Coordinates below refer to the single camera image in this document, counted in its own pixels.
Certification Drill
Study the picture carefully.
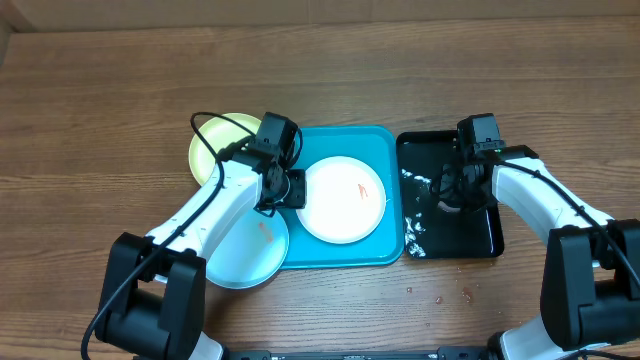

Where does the white pink plate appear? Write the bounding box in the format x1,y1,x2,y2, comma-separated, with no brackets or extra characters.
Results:
296,156,386,245

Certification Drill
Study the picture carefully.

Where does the light blue plate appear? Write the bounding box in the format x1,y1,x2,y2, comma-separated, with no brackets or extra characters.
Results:
206,211,289,290

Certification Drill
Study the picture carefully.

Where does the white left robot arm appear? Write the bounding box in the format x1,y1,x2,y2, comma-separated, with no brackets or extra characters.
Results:
80,137,306,359

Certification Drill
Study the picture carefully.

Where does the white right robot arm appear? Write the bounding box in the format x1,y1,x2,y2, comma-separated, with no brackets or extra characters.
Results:
430,146,639,359

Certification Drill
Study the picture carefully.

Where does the black tray with water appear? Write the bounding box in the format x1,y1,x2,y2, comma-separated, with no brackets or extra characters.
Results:
396,130,505,259

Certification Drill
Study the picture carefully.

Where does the teal plastic tray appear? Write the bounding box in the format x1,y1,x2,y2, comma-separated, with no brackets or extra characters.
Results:
280,125,404,270

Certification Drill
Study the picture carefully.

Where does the yellow plate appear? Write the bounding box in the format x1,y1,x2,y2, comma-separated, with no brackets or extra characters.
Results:
188,113,261,186

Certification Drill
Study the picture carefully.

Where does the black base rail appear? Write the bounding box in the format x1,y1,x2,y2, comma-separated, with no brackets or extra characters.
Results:
222,346,499,360

